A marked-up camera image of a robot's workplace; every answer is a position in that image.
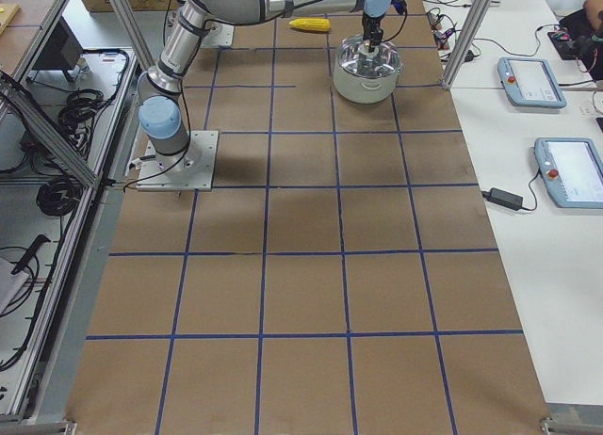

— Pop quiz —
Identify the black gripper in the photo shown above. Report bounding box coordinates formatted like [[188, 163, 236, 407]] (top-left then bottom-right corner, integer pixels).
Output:
[[362, 12, 382, 53]]

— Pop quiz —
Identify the glass pot lid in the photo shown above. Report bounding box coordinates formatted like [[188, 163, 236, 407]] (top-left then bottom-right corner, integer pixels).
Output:
[[336, 35, 402, 79]]

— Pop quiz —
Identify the yellow corn cob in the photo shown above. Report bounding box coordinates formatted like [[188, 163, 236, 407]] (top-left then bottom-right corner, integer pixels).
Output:
[[288, 18, 331, 33]]

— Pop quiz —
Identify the grey-green cooking pot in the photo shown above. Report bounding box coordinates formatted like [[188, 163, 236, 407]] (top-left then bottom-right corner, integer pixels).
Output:
[[333, 55, 403, 105]]

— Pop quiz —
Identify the far teach pendant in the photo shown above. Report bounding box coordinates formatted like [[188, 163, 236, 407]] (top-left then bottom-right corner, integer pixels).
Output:
[[497, 57, 566, 109]]

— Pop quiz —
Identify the teach pendant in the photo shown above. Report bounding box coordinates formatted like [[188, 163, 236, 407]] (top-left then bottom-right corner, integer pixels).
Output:
[[534, 137, 602, 209], [497, 57, 566, 109]]

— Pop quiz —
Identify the black power adapter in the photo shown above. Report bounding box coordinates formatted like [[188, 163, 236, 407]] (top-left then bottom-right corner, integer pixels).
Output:
[[481, 187, 523, 211]]

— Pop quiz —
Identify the near teach pendant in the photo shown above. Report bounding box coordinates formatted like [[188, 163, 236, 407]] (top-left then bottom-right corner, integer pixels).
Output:
[[534, 137, 602, 209]]

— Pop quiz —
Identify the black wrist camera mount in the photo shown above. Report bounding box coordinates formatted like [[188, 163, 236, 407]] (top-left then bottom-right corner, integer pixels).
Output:
[[391, 0, 408, 16]]

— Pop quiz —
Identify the aluminium frame post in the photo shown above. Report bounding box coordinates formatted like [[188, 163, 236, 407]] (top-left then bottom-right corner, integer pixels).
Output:
[[442, 0, 492, 89]]

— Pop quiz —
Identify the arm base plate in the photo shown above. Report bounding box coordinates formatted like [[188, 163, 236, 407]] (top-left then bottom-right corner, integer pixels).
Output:
[[135, 130, 220, 192], [201, 24, 235, 49]]

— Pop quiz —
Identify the black cable coil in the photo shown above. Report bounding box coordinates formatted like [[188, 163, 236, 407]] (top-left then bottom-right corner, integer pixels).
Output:
[[36, 178, 82, 216]]

